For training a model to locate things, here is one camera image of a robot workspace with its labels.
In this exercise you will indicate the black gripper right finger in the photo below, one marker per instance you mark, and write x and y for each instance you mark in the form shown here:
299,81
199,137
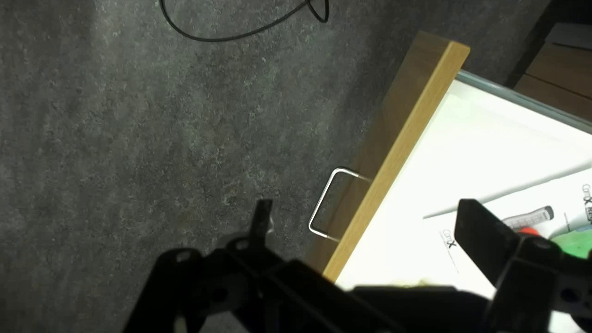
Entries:
484,240

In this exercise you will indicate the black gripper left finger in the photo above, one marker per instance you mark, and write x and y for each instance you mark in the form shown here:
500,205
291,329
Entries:
262,222

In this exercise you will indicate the wooden drawer white interior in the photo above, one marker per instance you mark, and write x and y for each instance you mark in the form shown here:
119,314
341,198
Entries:
469,159

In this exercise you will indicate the small orange red object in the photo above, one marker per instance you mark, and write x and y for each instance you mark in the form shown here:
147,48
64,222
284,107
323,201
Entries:
528,231

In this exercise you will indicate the grey marker pen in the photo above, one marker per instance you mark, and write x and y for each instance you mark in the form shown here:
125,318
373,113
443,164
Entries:
534,216

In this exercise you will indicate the green round object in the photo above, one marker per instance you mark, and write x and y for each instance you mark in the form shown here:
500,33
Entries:
576,240

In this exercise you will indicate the wooden base cabinet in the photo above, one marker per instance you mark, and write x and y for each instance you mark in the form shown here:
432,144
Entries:
561,79

